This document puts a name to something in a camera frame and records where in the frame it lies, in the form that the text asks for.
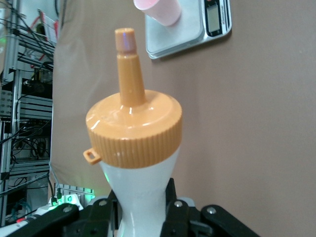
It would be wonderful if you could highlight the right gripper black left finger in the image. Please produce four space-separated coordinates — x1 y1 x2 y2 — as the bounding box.
0 190 124 237

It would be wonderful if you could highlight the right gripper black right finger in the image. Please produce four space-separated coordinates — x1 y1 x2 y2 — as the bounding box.
159 177 260 237

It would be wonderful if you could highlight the translucent sauce bottle orange cap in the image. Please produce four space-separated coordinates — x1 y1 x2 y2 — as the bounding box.
82 27 184 237

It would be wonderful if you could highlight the pink plastic cup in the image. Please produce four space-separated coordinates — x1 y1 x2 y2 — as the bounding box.
133 0 183 27

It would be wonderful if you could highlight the brown table cover sheet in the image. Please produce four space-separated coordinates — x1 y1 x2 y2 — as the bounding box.
50 0 316 237

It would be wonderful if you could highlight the aluminium equipment rack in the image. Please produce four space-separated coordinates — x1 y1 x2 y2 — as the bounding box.
0 0 60 223

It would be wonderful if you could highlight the silver digital kitchen scale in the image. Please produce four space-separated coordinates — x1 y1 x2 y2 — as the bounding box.
144 0 233 61

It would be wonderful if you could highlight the red and white box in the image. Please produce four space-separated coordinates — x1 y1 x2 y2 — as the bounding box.
36 9 60 47

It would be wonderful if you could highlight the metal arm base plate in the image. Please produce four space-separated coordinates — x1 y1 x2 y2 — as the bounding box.
53 183 96 198

